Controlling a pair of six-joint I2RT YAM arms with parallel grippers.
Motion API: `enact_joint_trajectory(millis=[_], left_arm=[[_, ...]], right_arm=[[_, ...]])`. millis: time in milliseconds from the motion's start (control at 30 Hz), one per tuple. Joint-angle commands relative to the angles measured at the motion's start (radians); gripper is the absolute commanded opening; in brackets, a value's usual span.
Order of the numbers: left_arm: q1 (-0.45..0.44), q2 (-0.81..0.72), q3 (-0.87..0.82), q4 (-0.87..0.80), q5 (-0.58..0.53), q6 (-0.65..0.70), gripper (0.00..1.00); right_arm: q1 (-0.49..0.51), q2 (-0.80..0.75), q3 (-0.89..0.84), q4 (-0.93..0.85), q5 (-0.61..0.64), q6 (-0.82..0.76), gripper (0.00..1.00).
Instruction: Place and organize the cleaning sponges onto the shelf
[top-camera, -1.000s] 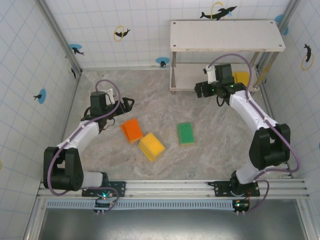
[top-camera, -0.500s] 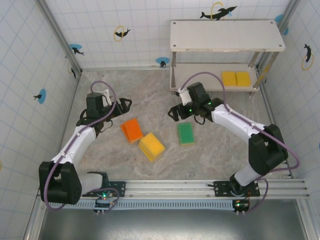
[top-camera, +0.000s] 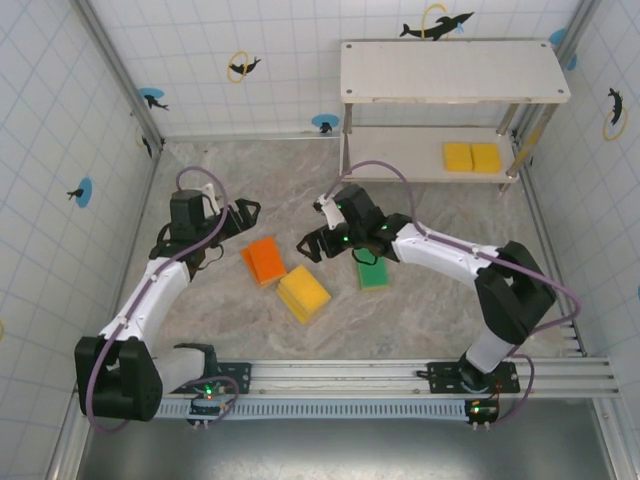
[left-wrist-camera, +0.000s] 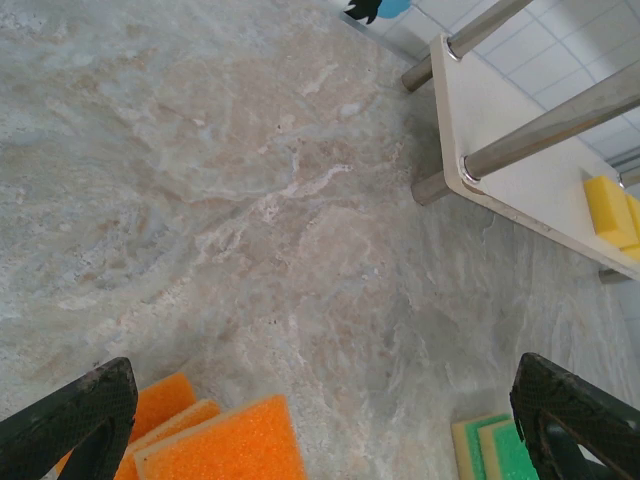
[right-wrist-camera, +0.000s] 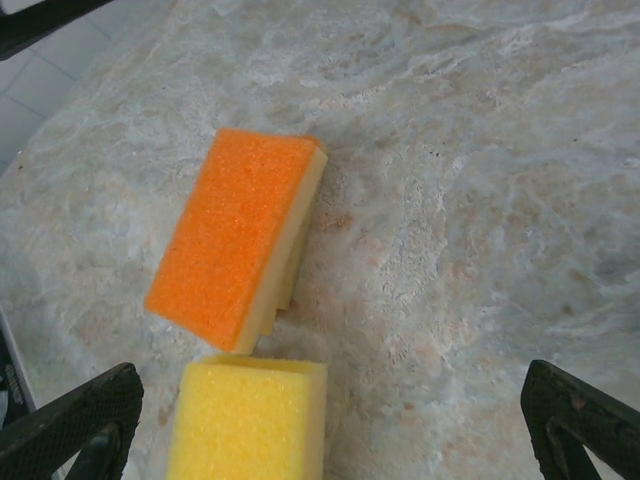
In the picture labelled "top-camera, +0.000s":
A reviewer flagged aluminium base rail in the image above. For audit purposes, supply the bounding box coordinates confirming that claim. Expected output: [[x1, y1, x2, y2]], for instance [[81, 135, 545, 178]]
[[73, 356, 621, 400]]

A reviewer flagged small yellow sponge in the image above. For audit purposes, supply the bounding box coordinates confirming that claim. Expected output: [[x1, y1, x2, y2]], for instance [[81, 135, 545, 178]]
[[471, 142, 504, 175], [443, 142, 475, 174]]

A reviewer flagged white slotted cable duct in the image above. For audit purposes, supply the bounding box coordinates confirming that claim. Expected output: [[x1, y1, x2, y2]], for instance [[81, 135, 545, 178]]
[[92, 398, 471, 419]]

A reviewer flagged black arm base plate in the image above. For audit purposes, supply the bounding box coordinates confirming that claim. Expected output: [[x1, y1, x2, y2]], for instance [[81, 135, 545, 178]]
[[163, 360, 254, 397], [426, 359, 521, 396]]

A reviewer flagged small dolphin yellow ring decal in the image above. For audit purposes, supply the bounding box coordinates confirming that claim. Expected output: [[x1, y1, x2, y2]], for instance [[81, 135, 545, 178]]
[[133, 123, 154, 159], [601, 87, 630, 142]]

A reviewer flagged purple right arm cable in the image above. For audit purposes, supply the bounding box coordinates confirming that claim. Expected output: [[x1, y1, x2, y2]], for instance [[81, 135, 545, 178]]
[[324, 159, 583, 429]]

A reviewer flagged small controller board green light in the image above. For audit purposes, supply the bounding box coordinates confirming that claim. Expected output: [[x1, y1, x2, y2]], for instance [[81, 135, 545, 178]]
[[187, 380, 240, 430], [463, 397, 501, 432]]

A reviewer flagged blue circle orca decal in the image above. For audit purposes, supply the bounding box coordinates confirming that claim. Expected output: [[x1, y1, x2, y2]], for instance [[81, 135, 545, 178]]
[[66, 177, 94, 208], [310, 113, 341, 135]]

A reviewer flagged aluminium frame post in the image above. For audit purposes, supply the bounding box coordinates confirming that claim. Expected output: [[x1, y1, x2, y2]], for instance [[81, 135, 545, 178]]
[[514, 0, 601, 151], [69, 0, 167, 154]]

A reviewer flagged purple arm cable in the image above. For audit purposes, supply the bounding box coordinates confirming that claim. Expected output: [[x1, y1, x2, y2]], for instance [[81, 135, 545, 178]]
[[83, 167, 241, 435], [324, 159, 583, 429]]

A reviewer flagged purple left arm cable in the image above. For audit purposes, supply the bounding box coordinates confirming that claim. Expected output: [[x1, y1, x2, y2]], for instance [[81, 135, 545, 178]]
[[83, 167, 241, 435]]

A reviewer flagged aluminium table edge rail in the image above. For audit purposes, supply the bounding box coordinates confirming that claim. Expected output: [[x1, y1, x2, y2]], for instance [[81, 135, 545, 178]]
[[162, 132, 347, 144], [99, 147, 164, 359], [517, 144, 590, 359]]

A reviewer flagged white two-tier shelf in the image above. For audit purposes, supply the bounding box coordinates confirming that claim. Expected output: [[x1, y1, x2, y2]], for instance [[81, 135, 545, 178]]
[[338, 38, 572, 194]]

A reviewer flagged green scrub sponge yellow base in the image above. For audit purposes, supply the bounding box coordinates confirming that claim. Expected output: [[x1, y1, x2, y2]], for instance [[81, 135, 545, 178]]
[[354, 257, 391, 294]]

